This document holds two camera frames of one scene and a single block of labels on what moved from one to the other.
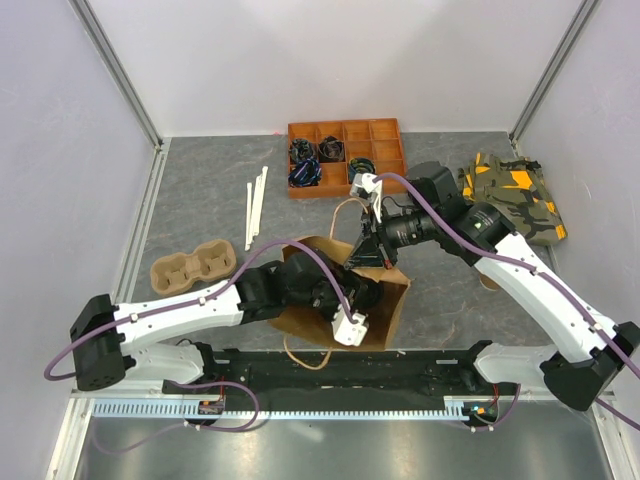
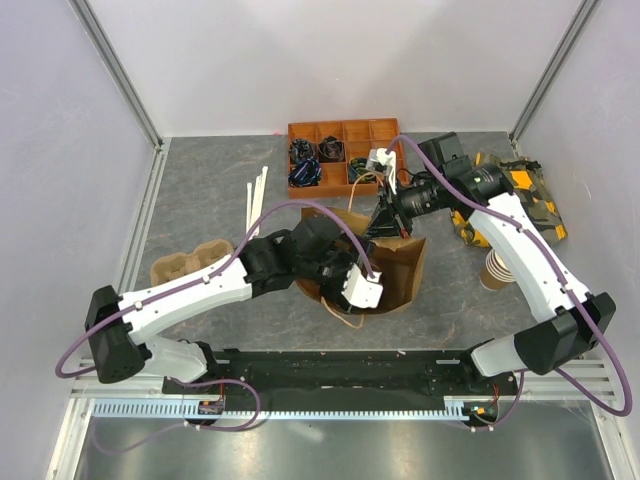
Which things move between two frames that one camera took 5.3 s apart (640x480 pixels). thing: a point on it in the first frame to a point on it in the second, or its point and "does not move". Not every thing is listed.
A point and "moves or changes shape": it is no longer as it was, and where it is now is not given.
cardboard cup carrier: (176, 273) does not move
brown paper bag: (378, 313) moves or changes shape
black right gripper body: (383, 236) to (402, 211)
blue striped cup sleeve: (304, 173) does not move
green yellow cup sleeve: (360, 165) does not move
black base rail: (347, 379) does not move
